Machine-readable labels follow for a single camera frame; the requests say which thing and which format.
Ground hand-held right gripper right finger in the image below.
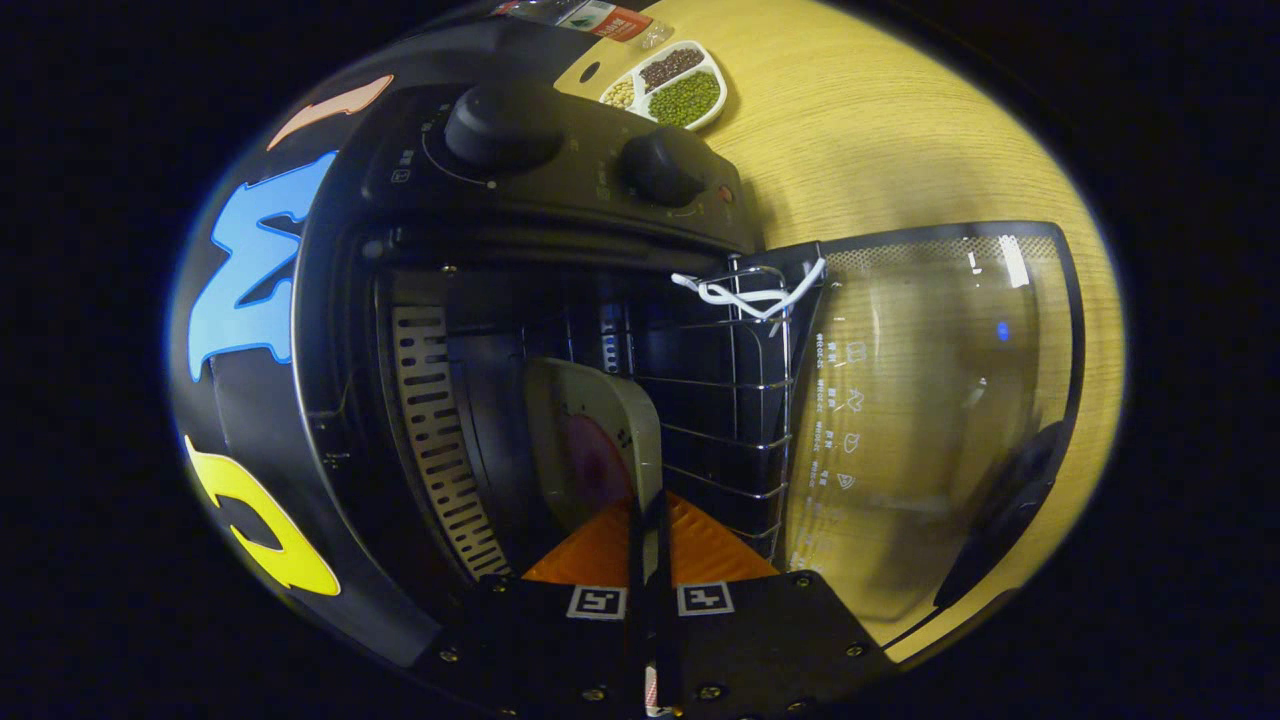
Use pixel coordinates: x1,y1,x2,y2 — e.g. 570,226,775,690
655,488,898,717

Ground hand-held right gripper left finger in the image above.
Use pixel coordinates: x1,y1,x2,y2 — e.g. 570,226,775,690
408,495,649,719

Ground cream square plate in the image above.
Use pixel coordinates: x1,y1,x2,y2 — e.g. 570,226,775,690
521,356,664,537

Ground black electric oven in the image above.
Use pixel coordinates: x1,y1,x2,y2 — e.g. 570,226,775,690
210,70,1087,669

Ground white divided dish of beans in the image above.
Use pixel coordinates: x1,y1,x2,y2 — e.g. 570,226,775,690
598,39,729,134

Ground metal oven wire rack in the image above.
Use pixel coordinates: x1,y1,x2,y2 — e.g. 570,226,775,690
598,255,803,563

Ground white cable tie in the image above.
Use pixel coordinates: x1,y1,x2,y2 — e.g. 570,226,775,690
671,257,828,322

